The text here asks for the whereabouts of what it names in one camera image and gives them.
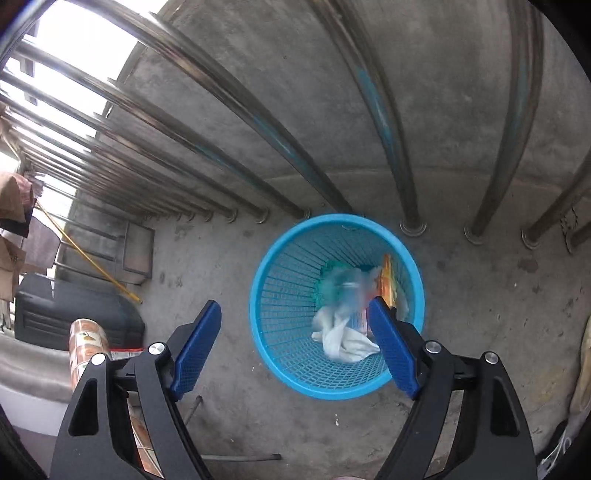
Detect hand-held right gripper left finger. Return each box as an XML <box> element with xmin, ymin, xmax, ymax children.
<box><xmin>48</xmin><ymin>300</ymin><xmax>222</xmax><ymax>480</ymax></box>

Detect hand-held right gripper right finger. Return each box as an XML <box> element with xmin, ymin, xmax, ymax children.
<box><xmin>367</xmin><ymin>296</ymin><xmax>539</xmax><ymax>480</ymax></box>

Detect blue and white carton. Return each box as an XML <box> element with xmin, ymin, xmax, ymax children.
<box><xmin>348</xmin><ymin>305</ymin><xmax>377</xmax><ymax>335</ymax></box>

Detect white tissue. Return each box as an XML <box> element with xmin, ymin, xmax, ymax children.
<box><xmin>311</xmin><ymin>305</ymin><xmax>382</xmax><ymax>363</ymax></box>

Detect yellow snack packet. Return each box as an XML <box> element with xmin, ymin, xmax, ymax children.
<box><xmin>376</xmin><ymin>254</ymin><xmax>407</xmax><ymax>310</ymax></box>

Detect clear plastic bottle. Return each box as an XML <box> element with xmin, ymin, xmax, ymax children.
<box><xmin>323</xmin><ymin>268</ymin><xmax>384</xmax><ymax>319</ymax></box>

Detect green plastic bag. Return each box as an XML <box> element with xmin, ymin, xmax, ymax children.
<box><xmin>314</xmin><ymin>261</ymin><xmax>356</xmax><ymax>308</ymax></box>

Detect blue plastic mesh basket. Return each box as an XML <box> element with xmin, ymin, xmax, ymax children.
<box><xmin>249</xmin><ymin>213</ymin><xmax>426</xmax><ymax>400</ymax></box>

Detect metal framed panel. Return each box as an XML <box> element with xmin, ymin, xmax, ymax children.
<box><xmin>121</xmin><ymin>222</ymin><xmax>155</xmax><ymax>282</ymax></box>

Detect dark grey cabinet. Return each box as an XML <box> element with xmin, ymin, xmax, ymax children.
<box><xmin>14</xmin><ymin>274</ymin><xmax>145</xmax><ymax>349</ymax></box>

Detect yellow broom stick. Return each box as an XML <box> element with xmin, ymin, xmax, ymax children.
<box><xmin>37</xmin><ymin>198</ymin><xmax>143</xmax><ymax>303</ymax></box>

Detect checked hanging cloth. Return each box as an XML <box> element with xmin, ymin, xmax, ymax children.
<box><xmin>23</xmin><ymin>215</ymin><xmax>61</xmax><ymax>273</ymax></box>

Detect black and white sneaker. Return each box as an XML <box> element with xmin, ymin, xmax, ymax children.
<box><xmin>538</xmin><ymin>420</ymin><xmax>573</xmax><ymax>469</ymax></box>

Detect metal balcony railing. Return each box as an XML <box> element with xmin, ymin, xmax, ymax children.
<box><xmin>0</xmin><ymin>0</ymin><xmax>591</xmax><ymax>254</ymax></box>

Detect beige hanging clothes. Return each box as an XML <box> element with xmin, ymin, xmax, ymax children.
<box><xmin>0</xmin><ymin>171</ymin><xmax>35</xmax><ymax>301</ymax></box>

